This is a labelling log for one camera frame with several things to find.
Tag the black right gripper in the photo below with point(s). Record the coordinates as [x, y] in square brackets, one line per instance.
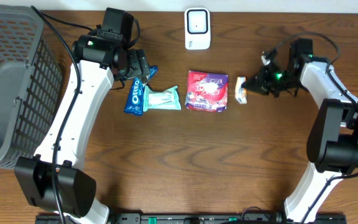
[266, 79]

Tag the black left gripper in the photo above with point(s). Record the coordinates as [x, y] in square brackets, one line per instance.
[140, 66]

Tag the orange Kleenex tissue pack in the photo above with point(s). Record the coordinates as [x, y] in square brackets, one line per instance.
[240, 92]

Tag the blue Oreo cookie pack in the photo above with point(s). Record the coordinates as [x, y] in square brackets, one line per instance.
[135, 100]

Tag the teal wet wipes pack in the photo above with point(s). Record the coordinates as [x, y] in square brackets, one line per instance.
[164, 100]

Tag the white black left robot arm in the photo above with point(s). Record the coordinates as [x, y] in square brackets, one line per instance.
[54, 179]

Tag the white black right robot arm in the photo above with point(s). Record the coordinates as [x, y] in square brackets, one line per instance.
[332, 145]

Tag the white barcode scanner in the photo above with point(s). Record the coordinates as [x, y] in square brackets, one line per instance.
[197, 28]

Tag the grey plastic mesh basket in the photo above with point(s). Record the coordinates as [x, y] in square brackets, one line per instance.
[30, 84]

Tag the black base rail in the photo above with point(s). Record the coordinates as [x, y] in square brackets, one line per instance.
[250, 217]

